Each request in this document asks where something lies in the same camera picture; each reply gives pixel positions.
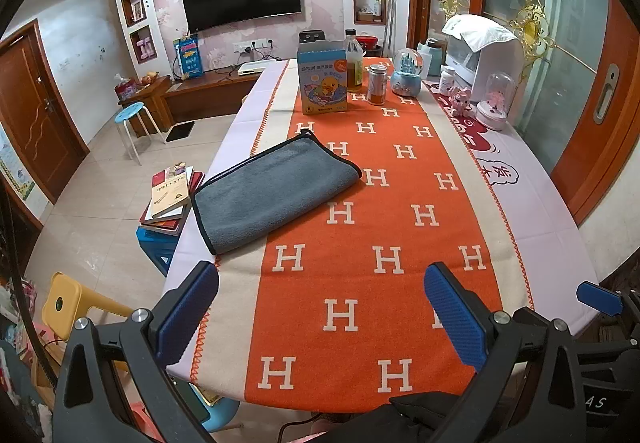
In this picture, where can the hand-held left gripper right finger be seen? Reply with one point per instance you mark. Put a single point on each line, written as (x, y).
(457, 318)

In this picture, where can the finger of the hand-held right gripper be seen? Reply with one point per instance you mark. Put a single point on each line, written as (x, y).
(597, 298)

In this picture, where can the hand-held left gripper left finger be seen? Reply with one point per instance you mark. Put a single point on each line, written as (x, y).
(192, 303)

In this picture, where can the grey towel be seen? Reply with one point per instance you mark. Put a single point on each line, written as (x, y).
(272, 193)

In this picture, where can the stack of books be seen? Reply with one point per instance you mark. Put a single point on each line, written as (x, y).
(170, 198)

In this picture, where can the light blue plastic stool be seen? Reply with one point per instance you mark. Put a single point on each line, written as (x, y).
(222, 415)

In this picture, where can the orange printed blanket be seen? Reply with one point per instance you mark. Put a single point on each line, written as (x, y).
(370, 233)

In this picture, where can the yellow chair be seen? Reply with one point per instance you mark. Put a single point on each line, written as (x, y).
(65, 305)

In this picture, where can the white tablecloth with red print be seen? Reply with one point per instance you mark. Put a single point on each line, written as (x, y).
(530, 183)

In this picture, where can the black floor mat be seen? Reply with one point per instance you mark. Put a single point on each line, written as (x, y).
(179, 132)

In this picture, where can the round blue stool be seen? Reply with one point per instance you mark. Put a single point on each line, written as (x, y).
(131, 114)

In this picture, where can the wooden television cabinet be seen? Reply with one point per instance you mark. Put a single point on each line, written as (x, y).
(200, 95)

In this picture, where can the pink figurine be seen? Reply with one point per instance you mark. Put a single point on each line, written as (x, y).
(460, 100)

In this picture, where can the glass dome music box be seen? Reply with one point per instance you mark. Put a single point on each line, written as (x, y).
(496, 100)

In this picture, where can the pink tissue pack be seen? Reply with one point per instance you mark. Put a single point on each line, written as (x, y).
(126, 88)

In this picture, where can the small white bottle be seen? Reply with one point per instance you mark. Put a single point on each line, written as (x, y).
(447, 82)

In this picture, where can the white set-top box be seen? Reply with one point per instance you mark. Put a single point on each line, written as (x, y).
(251, 68)

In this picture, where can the blue printed package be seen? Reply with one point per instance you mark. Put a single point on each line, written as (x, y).
(187, 58)

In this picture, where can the glass jar with metal lid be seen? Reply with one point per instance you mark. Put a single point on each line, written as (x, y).
(377, 85)

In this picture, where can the wooden door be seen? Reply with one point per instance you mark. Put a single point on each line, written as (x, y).
(35, 113)

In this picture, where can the blue snow globe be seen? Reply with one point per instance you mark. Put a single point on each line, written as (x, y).
(407, 73)

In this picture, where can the blue box with duck print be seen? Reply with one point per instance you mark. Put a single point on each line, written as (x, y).
(322, 83)

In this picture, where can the pink boots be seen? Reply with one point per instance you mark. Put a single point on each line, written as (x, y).
(148, 49)

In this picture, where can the light blue jug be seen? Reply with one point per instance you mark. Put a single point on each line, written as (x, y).
(430, 60)

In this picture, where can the white countertop appliance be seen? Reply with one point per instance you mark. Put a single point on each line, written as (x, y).
(482, 50)

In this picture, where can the oil bottle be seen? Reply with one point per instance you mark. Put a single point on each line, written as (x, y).
(354, 65)

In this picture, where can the red pot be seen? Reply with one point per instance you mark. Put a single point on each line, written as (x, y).
(367, 45)

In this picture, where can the wooden sliding door frame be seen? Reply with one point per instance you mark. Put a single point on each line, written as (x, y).
(595, 123)

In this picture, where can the wall poster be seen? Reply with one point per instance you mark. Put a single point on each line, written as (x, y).
(15, 168)

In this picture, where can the wall socket strip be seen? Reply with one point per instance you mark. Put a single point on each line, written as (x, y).
(252, 45)

